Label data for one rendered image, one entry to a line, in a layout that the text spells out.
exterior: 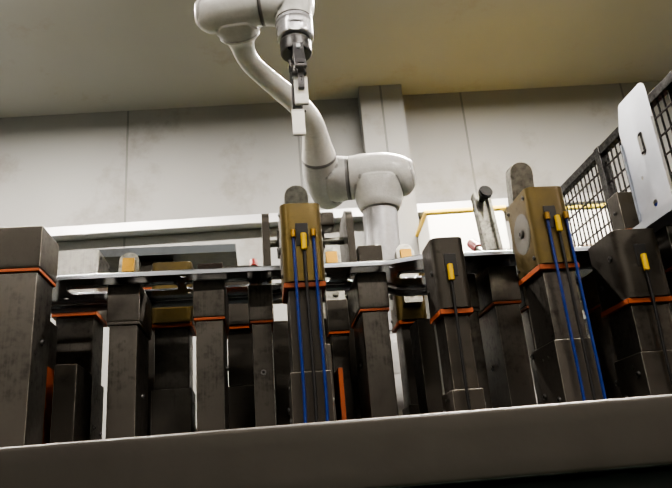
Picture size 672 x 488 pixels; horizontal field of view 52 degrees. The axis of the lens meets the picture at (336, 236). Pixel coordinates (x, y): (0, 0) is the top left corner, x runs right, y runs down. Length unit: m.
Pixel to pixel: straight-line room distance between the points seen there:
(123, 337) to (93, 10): 3.34
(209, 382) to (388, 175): 1.06
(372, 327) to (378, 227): 0.86
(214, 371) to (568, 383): 0.51
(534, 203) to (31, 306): 0.70
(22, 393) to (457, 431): 0.66
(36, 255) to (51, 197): 4.03
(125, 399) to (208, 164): 3.85
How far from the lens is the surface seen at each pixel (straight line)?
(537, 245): 0.99
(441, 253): 0.99
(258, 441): 0.41
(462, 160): 4.92
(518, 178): 1.10
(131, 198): 4.85
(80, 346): 1.30
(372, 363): 1.08
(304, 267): 0.93
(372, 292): 1.10
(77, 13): 4.34
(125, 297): 1.11
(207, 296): 1.09
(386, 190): 1.95
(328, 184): 1.99
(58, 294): 1.22
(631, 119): 1.47
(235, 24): 1.74
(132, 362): 1.09
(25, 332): 0.97
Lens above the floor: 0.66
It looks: 20 degrees up
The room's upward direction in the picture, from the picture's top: 5 degrees counter-clockwise
